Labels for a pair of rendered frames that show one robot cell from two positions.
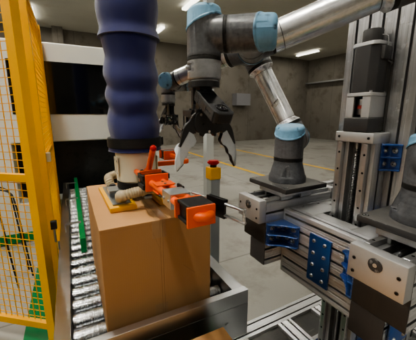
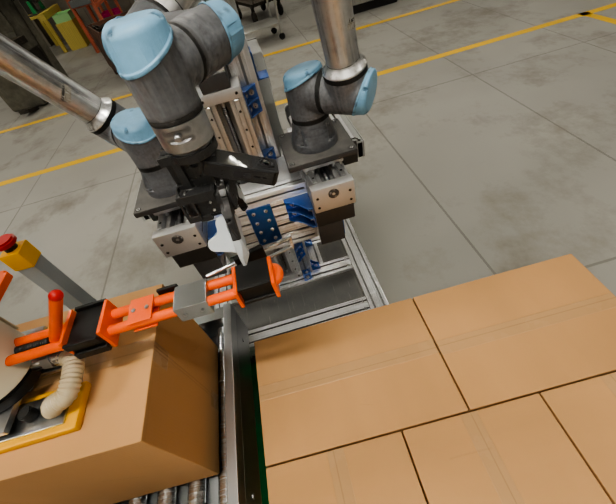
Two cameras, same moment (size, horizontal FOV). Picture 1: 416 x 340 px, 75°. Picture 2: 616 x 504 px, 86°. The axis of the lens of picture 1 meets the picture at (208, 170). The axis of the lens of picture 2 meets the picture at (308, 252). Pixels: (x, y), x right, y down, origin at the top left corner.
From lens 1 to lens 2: 0.56 m
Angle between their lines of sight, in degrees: 63
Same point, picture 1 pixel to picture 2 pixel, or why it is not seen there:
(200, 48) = (190, 101)
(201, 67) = (203, 127)
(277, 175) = (168, 186)
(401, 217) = (313, 149)
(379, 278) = (339, 198)
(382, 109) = not seen: hidden behind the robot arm
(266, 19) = (233, 20)
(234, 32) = (213, 53)
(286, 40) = not seen: hidden behind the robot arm
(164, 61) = not seen: outside the picture
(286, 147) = (155, 149)
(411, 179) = (307, 116)
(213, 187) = (46, 272)
